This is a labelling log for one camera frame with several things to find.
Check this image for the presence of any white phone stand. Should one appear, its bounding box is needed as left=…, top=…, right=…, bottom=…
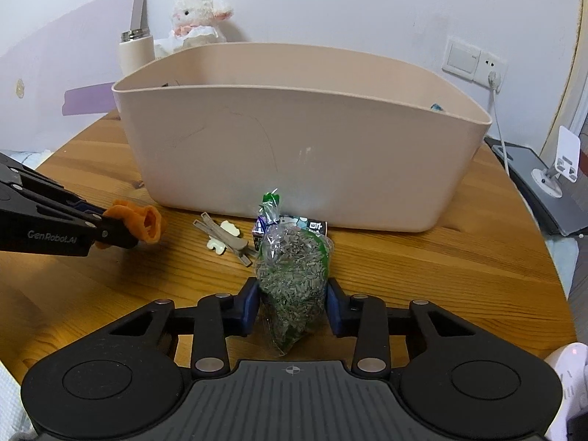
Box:
left=531, top=126, right=582, bottom=198

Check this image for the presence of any white rounded appliance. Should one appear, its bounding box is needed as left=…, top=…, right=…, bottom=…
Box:
left=543, top=342, right=588, bottom=441

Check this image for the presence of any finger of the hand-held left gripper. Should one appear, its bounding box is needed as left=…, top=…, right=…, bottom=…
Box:
left=0, top=151, right=107, bottom=221
left=0, top=210, right=139, bottom=258

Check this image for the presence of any grey flat device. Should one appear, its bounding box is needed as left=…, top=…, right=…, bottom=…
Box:
left=486, top=137, right=588, bottom=240

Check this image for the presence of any orange hair scrunchie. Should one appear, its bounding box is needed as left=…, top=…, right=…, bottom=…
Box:
left=107, top=198, right=163, bottom=244

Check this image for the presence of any white wall socket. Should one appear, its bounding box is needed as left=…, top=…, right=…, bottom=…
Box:
left=473, top=52, right=509, bottom=93

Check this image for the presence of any small black white snack packet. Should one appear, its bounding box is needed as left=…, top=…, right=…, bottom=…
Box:
left=252, top=214, right=328, bottom=250

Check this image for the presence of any white wall switch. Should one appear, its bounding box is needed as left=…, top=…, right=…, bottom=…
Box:
left=443, top=36, right=481, bottom=82

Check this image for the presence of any beige hair clip white flower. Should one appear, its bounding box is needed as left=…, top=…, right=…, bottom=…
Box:
left=193, top=212, right=256, bottom=266

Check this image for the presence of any pink plastic storage bin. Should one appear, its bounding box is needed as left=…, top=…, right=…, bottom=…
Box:
left=112, top=42, right=492, bottom=233

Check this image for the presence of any white cloth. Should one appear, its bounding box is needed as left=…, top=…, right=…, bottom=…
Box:
left=0, top=358, right=35, bottom=441

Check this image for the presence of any white plush lamb toy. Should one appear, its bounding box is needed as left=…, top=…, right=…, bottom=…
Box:
left=154, top=0, right=235, bottom=59

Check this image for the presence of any clear bag of dried herbs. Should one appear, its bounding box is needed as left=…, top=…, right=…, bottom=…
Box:
left=254, top=188, right=333, bottom=357

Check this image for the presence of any purple board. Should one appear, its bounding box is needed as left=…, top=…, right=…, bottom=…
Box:
left=0, top=0, right=148, bottom=151

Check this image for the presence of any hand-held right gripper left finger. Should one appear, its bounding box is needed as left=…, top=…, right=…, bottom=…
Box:
left=108, top=278, right=261, bottom=374

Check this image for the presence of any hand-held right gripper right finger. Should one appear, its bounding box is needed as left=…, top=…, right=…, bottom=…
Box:
left=326, top=278, right=478, bottom=374

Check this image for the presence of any cream thermos bottle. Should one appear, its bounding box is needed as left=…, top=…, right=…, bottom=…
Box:
left=119, top=29, right=155, bottom=77

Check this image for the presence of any white power plug cable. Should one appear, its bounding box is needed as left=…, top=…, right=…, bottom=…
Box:
left=486, top=70, right=512, bottom=176

